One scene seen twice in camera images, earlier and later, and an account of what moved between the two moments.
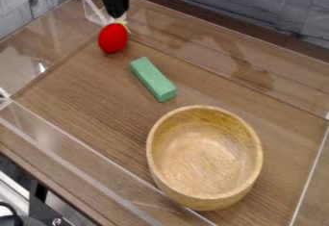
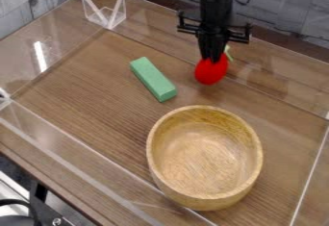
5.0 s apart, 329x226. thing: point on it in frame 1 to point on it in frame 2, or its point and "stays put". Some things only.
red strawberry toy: [114, 37] to [212, 72]
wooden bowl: [205, 155] stays put
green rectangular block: [151, 78] stays put
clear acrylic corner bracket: [95, 12] stays put
